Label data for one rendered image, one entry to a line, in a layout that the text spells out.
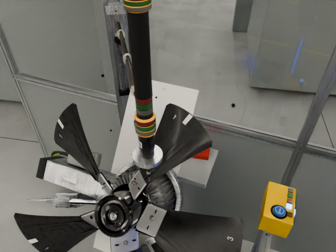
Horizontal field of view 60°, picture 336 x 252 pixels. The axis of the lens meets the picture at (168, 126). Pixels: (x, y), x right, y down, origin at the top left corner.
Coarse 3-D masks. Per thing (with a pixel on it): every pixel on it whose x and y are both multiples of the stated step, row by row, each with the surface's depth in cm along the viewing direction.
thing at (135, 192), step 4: (136, 172) 90; (136, 176) 89; (140, 176) 87; (136, 180) 87; (140, 180) 85; (128, 184) 90; (132, 184) 88; (136, 184) 86; (140, 184) 84; (144, 184) 82; (132, 188) 87; (136, 188) 85; (140, 188) 83; (132, 192) 85; (136, 192) 84; (132, 196) 84; (136, 196) 82
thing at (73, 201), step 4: (40, 200) 105; (44, 200) 104; (48, 200) 103; (52, 200) 103; (72, 200) 100; (76, 200) 100; (80, 200) 100; (84, 200) 99; (88, 200) 99; (92, 200) 98; (96, 200) 99; (72, 204) 100; (76, 204) 100; (80, 204) 100; (88, 204) 99; (92, 204) 98; (96, 204) 98
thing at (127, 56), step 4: (120, 28) 96; (120, 32) 93; (120, 36) 92; (124, 44) 87; (124, 48) 85; (124, 52) 84; (124, 56) 82; (128, 56) 82; (124, 60) 83; (128, 60) 80; (128, 64) 78; (132, 72) 75; (132, 76) 73; (132, 80) 72; (132, 88) 70; (132, 92) 71
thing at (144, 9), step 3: (123, 6) 44; (126, 6) 43; (147, 6) 44; (150, 6) 44; (126, 9) 44; (129, 9) 43; (132, 9) 43; (135, 9) 43; (138, 9) 43; (141, 9) 43; (144, 9) 43; (147, 9) 44
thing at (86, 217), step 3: (87, 213) 87; (90, 213) 87; (93, 213) 87; (81, 216) 88; (84, 216) 88; (87, 216) 88; (93, 216) 88; (84, 219) 89; (87, 219) 89; (90, 219) 90; (93, 219) 90; (90, 222) 91; (93, 222) 91; (93, 225) 92; (96, 225) 92
